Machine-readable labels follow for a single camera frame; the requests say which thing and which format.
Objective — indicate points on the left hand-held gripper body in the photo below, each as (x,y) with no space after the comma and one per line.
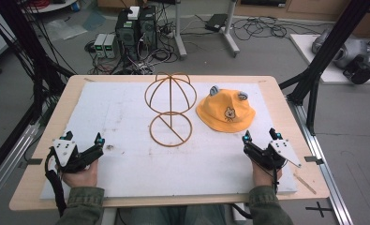
(67,156)

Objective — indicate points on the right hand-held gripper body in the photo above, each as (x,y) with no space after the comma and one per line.
(274,154)

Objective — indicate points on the yellow bucket hat with ears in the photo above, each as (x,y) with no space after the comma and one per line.
(224,109)

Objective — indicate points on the person's right hand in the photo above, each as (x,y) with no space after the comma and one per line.
(262,178)

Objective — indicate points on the person's left hand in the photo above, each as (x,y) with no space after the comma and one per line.
(82,178)

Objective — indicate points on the thin wooden stick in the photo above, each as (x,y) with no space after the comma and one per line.
(304,183)

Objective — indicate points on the white foam mat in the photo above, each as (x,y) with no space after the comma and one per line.
(136,168)

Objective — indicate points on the black tape cross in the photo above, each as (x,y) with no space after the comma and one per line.
(319,208)

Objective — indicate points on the white floor board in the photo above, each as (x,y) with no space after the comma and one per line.
(304,50)

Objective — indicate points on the grey power supply unit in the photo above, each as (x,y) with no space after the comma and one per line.
(99,45)
(110,46)

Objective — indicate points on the person's legs in jeans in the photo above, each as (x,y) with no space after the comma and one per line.
(176,215)

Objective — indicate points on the black device on board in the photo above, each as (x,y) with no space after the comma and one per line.
(359,70)

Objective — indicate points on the clear plastic sheet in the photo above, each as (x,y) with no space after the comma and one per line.
(65,29)

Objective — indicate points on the grey helmet-like device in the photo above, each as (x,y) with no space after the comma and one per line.
(345,50)

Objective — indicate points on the black computer tower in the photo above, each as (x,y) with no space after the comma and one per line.
(148,28)
(125,31)

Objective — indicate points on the black flat box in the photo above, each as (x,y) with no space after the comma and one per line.
(216,22)

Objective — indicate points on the white box on computer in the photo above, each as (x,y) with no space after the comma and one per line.
(134,12)

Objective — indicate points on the aluminium rail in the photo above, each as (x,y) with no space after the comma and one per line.
(7,159)
(323,168)

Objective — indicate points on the black metal frame stand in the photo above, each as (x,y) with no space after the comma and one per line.
(26,47)
(329,50)

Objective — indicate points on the white table frame legs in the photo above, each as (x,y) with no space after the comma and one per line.
(229,37)

